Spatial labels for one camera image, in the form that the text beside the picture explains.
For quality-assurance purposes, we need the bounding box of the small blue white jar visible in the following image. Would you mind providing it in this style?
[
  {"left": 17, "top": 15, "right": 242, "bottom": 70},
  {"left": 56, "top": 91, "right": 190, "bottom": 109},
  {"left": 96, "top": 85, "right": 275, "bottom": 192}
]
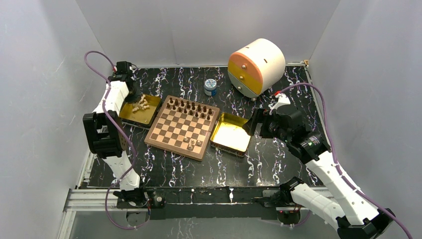
[{"left": 204, "top": 79, "right": 217, "bottom": 96}]

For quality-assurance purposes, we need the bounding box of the row of dark chess pieces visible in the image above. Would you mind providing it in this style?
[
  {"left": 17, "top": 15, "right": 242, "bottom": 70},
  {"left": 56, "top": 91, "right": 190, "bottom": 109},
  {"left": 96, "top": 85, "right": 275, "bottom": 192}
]
[{"left": 161, "top": 96, "right": 216, "bottom": 120}]

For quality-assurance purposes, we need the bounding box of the gold tin with white pieces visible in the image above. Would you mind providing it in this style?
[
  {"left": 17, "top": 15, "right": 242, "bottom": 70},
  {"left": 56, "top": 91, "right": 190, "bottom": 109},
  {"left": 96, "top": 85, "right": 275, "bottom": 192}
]
[{"left": 119, "top": 94, "right": 162, "bottom": 129}]

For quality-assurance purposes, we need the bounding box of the empty gold square tin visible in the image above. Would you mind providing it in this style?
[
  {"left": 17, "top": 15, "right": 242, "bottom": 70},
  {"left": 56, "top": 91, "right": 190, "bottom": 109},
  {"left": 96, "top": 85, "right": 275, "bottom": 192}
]
[{"left": 210, "top": 113, "right": 251, "bottom": 157}]

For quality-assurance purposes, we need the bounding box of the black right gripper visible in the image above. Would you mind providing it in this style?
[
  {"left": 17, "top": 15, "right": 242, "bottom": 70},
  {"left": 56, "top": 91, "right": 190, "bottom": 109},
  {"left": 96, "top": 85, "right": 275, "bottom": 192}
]
[{"left": 242, "top": 107, "right": 291, "bottom": 143}]

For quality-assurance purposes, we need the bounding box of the aluminium front rail frame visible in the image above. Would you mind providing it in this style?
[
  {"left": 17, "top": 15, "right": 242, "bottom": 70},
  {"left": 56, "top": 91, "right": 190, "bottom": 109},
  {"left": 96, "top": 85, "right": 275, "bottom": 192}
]
[{"left": 58, "top": 186, "right": 315, "bottom": 239}]

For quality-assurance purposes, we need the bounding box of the round pastel drawer cabinet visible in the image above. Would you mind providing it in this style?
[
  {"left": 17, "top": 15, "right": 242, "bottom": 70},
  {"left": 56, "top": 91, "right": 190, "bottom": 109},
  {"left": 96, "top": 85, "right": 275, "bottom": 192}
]
[{"left": 227, "top": 38, "right": 286, "bottom": 99}]

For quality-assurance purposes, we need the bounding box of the wooden chess board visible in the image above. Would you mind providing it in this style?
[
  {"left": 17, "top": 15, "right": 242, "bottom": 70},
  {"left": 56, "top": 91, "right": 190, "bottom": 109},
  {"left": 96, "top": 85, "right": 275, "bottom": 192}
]
[{"left": 144, "top": 96, "right": 220, "bottom": 162}]

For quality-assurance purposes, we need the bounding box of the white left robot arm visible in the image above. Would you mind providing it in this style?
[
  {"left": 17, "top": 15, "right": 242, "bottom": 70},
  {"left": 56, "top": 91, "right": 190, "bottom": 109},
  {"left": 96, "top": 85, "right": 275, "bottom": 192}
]
[{"left": 83, "top": 61, "right": 149, "bottom": 207}]

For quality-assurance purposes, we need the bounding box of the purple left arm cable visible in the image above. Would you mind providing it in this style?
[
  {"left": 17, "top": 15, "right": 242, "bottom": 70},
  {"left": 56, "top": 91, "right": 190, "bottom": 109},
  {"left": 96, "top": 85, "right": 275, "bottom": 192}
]
[{"left": 84, "top": 50, "right": 150, "bottom": 231}]

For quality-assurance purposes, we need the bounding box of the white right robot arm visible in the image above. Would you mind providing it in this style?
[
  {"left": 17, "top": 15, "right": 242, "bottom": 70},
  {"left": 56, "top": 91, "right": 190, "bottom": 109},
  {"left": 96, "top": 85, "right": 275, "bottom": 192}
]
[{"left": 242, "top": 105, "right": 393, "bottom": 239}]

